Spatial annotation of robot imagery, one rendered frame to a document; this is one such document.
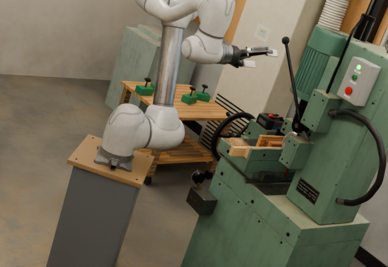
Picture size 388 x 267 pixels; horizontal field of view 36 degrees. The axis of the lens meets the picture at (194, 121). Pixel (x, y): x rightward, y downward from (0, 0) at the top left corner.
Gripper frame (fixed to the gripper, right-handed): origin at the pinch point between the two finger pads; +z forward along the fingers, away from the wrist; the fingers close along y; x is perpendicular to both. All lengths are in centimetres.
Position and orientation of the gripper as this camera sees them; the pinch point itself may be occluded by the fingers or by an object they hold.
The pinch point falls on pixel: (264, 59)
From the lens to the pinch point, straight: 254.7
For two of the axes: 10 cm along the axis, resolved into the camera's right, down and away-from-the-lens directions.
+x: -1.3, -9.6, 2.3
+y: 5.9, -2.6, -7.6
